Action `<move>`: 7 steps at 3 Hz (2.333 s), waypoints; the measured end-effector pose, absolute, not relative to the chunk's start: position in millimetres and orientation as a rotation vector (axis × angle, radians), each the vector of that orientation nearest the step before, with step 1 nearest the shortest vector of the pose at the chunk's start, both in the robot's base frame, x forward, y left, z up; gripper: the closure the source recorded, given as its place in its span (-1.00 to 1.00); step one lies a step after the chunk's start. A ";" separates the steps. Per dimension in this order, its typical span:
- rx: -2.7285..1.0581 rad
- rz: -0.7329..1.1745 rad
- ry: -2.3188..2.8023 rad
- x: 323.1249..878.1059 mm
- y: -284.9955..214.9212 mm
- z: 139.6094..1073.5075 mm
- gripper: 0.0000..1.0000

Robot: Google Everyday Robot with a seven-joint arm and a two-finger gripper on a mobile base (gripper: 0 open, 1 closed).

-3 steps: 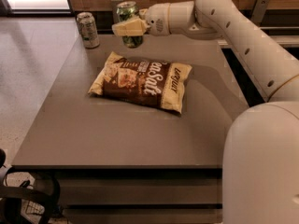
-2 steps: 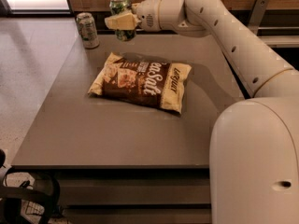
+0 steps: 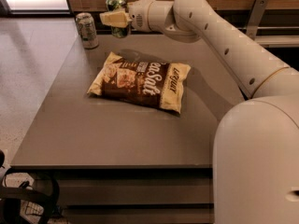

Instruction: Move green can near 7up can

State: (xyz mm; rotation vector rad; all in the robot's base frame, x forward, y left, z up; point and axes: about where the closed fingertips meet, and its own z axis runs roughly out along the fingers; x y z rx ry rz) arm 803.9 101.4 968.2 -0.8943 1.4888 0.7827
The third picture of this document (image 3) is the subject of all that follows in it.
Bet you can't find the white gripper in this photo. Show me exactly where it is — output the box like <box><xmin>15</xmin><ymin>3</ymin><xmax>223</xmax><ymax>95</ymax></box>
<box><xmin>100</xmin><ymin>0</ymin><xmax>154</xmax><ymax>32</ymax></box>

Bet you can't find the green soda can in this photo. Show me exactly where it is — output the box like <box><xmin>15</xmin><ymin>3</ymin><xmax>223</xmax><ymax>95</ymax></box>
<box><xmin>106</xmin><ymin>0</ymin><xmax>131</xmax><ymax>38</ymax></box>

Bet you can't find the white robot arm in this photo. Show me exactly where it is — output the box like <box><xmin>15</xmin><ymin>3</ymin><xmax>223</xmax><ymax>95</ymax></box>
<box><xmin>100</xmin><ymin>0</ymin><xmax>299</xmax><ymax>224</ymax></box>

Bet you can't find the white 7up can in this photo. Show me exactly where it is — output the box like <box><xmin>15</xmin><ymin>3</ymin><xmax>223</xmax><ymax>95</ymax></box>
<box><xmin>76</xmin><ymin>12</ymin><xmax>98</xmax><ymax>49</ymax></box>

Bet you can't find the brown yellow chip bag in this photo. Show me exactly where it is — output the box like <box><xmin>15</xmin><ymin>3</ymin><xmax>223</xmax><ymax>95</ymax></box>
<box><xmin>88</xmin><ymin>52</ymin><xmax>191</xmax><ymax>113</ymax></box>

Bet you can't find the upper grey drawer front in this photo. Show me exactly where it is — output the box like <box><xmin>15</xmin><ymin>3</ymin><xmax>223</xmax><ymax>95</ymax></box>
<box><xmin>58</xmin><ymin>179</ymin><xmax>213</xmax><ymax>206</ymax></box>

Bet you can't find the grey drawer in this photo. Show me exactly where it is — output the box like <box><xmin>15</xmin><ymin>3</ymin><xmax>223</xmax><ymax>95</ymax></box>
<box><xmin>58</xmin><ymin>179</ymin><xmax>213</xmax><ymax>206</ymax></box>
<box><xmin>63</xmin><ymin>208</ymin><xmax>214</xmax><ymax>224</ymax></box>

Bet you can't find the black office chair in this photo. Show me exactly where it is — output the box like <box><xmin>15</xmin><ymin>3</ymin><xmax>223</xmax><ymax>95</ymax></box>
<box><xmin>0</xmin><ymin>150</ymin><xmax>59</xmax><ymax>224</ymax></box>

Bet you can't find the lower grey drawer front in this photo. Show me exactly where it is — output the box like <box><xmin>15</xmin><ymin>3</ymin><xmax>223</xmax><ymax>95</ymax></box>
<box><xmin>63</xmin><ymin>208</ymin><xmax>214</xmax><ymax>224</ymax></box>

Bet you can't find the metal rail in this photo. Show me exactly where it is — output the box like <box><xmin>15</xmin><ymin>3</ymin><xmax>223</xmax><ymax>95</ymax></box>
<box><xmin>237</xmin><ymin>26</ymin><xmax>299</xmax><ymax>31</ymax></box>

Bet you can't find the right metal bracket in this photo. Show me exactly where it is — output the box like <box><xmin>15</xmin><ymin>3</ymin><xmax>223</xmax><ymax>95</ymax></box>
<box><xmin>246</xmin><ymin>0</ymin><xmax>269</xmax><ymax>39</ymax></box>

